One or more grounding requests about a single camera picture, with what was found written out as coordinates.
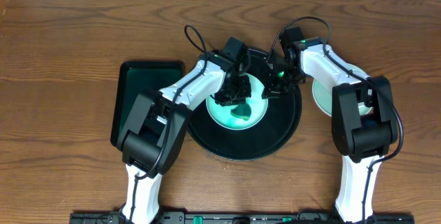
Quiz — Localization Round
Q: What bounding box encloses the green scrubbing sponge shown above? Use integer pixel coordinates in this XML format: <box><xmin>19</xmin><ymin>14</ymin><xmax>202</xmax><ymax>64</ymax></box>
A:
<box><xmin>230</xmin><ymin>103</ymin><xmax>252</xmax><ymax>121</ymax></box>

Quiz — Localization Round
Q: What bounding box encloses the pale green back plate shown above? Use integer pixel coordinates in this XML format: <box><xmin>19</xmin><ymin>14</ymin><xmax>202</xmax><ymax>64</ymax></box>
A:
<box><xmin>206</xmin><ymin>73</ymin><xmax>269</xmax><ymax>130</ymax></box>

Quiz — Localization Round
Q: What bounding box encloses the mint green plate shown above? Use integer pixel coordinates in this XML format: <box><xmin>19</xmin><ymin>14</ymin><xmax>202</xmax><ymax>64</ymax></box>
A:
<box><xmin>312</xmin><ymin>79</ymin><xmax>372</xmax><ymax>116</ymax></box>

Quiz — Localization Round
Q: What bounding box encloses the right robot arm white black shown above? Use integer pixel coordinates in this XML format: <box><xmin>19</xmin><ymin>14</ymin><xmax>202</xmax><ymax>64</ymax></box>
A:
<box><xmin>265</xmin><ymin>37</ymin><xmax>404</xmax><ymax>223</ymax></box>

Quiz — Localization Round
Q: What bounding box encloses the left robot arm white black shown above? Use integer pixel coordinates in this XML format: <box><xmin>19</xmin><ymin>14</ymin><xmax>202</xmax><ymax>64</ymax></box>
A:
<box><xmin>111</xmin><ymin>51</ymin><xmax>251</xmax><ymax>223</ymax></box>

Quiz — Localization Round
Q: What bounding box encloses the black round tray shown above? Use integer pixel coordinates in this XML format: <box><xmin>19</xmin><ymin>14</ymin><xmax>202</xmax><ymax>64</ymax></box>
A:
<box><xmin>188</xmin><ymin>48</ymin><xmax>302</xmax><ymax>161</ymax></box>

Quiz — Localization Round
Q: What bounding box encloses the black rectangular tray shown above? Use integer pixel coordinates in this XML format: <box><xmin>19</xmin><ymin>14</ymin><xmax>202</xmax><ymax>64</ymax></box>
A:
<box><xmin>110</xmin><ymin>61</ymin><xmax>185</xmax><ymax>147</ymax></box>

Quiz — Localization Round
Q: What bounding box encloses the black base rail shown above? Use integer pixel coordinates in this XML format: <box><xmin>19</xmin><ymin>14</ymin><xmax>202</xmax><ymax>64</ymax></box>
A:
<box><xmin>68</xmin><ymin>211</ymin><xmax>416</xmax><ymax>224</ymax></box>

